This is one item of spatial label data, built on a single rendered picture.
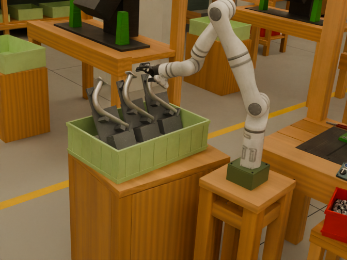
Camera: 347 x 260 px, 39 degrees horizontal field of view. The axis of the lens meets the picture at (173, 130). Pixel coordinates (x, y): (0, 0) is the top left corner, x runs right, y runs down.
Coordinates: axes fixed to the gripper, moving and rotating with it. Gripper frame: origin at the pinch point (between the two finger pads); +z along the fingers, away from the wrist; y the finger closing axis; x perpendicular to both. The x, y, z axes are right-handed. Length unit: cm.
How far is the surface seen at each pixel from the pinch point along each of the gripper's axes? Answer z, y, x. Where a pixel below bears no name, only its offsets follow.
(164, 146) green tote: -8.0, -22.1, 28.2
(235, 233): -24, -73, 52
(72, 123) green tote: 29.9, 7.8, 30.1
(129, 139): 9.4, -13.9, 28.0
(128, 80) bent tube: 9.2, 0.2, 2.3
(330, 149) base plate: -63, -79, 2
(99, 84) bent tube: 13.5, 12.3, 12.1
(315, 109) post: -41, -94, -33
